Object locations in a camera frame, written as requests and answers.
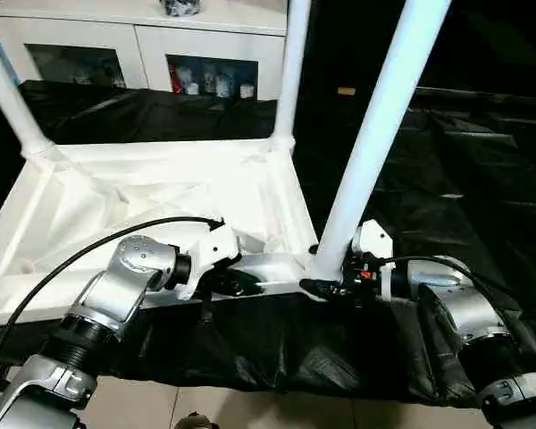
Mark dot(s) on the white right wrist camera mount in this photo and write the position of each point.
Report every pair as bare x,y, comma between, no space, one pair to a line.
375,237

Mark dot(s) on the white plastic table top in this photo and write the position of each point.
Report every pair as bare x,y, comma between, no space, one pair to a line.
161,187

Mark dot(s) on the white plastic table leg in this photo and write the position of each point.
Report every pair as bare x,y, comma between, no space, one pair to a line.
292,67
379,134
11,98

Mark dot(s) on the small tan label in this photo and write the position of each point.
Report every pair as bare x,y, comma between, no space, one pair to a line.
347,91

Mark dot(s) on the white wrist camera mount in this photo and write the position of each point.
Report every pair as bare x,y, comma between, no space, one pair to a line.
375,237
214,248

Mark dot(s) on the grey black toy figure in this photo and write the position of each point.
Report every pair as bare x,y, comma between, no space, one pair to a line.
179,6

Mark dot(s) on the black left robot foot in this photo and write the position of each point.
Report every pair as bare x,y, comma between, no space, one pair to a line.
196,422

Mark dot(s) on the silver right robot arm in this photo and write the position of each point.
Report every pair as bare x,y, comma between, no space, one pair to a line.
464,308

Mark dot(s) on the white cabinet with glass doors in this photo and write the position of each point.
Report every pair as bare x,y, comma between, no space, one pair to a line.
138,40

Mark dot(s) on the red bottle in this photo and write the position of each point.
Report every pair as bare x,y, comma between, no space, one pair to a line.
176,80

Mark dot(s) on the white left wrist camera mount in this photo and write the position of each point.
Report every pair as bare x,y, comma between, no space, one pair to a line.
214,248

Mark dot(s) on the black mat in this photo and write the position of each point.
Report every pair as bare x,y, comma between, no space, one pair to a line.
272,348

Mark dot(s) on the small white jar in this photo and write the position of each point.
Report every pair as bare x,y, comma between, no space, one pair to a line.
247,91
222,87
192,89

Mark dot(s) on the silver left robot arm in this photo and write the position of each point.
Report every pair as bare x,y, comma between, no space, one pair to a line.
129,272

